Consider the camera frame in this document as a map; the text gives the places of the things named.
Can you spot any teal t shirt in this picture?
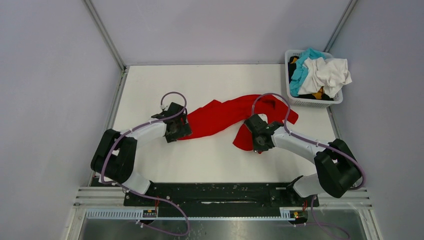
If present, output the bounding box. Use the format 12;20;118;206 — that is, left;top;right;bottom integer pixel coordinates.
289;48;327;97

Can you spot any white plastic laundry basket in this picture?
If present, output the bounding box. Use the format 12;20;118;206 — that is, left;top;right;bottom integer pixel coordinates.
282;49;344;108

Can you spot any purple cable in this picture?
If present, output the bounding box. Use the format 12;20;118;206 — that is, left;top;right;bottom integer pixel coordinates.
99;91;192;237
251;92;367;240

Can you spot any red t shirt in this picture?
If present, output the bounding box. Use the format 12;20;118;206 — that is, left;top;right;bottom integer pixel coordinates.
179;94;288;141

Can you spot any yellow garment in basket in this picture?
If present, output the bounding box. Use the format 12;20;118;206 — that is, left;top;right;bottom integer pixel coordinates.
311;87;324;100

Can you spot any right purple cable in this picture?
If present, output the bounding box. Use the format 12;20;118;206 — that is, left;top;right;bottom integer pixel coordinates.
251;92;367;240

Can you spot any white slotted cable duct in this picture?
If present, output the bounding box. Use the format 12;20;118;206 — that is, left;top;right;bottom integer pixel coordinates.
85;206;306;222

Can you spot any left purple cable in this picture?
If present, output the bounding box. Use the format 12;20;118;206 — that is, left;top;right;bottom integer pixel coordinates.
99;91;192;237

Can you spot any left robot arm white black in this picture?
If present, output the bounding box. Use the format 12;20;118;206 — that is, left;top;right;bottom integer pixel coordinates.
90;102;192;206

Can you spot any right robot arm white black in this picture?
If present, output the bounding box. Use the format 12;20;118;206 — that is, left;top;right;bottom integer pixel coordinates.
243;114;363;206

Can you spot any white t shirt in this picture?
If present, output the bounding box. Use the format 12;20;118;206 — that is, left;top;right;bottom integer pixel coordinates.
298;57;352;98

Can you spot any black t shirt in basket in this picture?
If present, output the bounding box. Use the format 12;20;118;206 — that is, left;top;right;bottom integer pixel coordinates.
287;56;334;101

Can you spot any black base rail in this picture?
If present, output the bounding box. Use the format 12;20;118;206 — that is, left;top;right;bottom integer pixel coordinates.
123;182;320;218

